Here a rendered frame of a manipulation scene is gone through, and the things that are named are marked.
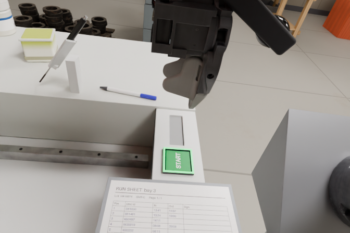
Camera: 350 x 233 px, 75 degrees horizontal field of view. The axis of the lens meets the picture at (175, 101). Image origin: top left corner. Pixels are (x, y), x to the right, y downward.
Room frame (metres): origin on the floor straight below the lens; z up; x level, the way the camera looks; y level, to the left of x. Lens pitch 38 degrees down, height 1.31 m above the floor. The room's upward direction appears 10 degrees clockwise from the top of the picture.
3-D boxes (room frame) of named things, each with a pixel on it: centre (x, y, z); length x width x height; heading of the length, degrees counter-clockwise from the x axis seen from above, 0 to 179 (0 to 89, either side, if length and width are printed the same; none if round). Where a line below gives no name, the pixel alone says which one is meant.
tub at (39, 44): (0.54, 0.38, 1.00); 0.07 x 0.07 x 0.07; 22
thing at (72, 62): (0.42, 0.25, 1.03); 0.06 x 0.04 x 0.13; 97
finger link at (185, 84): (0.25, -0.01, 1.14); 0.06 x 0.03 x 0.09; 97
